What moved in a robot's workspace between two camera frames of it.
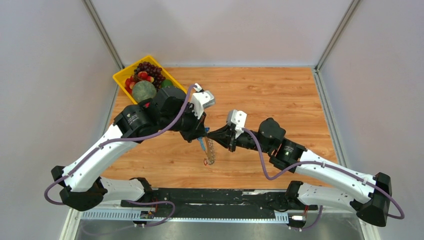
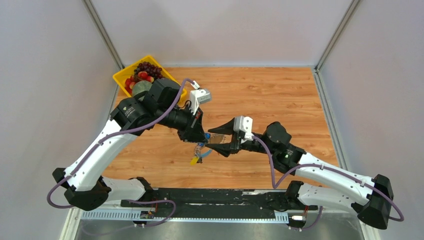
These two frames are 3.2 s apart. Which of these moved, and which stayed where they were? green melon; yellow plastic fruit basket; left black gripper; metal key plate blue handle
Moved: metal key plate blue handle
Stayed: green melon; yellow plastic fruit basket; left black gripper
